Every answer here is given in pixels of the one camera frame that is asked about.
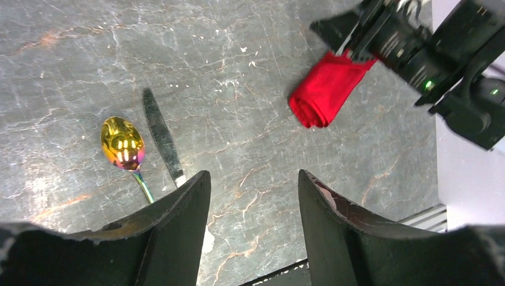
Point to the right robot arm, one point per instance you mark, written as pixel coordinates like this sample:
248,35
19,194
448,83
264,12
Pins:
473,107

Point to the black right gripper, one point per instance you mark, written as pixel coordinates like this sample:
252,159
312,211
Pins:
391,33

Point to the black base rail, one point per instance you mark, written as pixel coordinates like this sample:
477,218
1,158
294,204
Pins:
296,274

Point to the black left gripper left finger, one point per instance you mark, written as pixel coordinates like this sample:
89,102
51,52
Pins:
160,244

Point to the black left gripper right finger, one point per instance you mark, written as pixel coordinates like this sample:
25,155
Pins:
347,244

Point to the red cloth napkin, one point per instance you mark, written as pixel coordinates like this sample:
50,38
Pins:
320,95

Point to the iridescent spoon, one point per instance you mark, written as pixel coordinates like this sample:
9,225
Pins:
124,147

